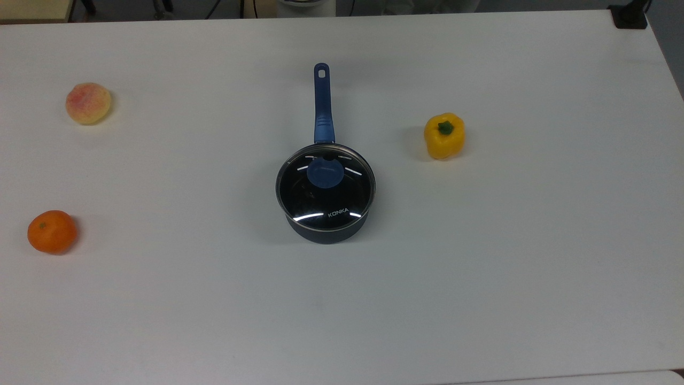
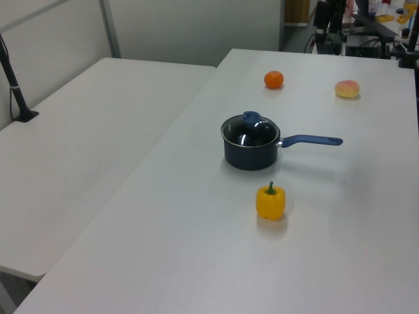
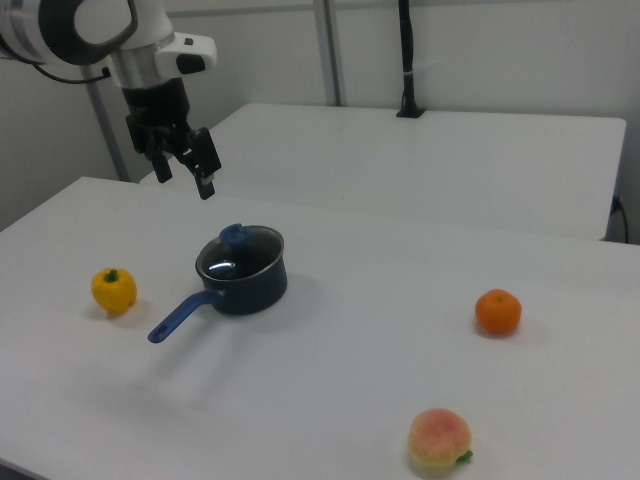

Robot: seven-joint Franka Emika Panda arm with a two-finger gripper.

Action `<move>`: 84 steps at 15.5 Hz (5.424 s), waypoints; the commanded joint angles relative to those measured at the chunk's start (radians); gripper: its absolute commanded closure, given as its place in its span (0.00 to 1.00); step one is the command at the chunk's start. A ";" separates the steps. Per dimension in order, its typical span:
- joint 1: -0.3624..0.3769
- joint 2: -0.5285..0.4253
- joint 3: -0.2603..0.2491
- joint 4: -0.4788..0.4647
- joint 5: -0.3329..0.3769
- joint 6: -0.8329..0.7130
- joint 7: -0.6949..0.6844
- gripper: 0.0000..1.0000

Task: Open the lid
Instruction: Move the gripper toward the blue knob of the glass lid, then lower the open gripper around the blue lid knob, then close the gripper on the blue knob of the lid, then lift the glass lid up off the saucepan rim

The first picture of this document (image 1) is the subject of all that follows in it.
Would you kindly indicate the black table clamp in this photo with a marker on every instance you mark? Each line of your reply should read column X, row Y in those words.
column 630, row 16

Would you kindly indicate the dark chair leg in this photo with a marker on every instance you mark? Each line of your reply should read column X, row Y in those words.
column 88, row 5
column 162, row 7

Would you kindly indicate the glass lid with blue knob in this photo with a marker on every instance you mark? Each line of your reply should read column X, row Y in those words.
column 325, row 184

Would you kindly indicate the yellow bell pepper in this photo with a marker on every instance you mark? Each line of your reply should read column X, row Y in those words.
column 444, row 139

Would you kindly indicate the orange mandarin fruit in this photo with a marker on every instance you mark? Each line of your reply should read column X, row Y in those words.
column 52, row 232

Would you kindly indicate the pink yellow peach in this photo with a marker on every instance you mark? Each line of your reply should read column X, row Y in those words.
column 88, row 104

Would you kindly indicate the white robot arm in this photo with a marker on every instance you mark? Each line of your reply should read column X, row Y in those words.
column 307, row 6

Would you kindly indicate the wooden furniture edge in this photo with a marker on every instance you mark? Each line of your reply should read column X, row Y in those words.
column 32, row 9

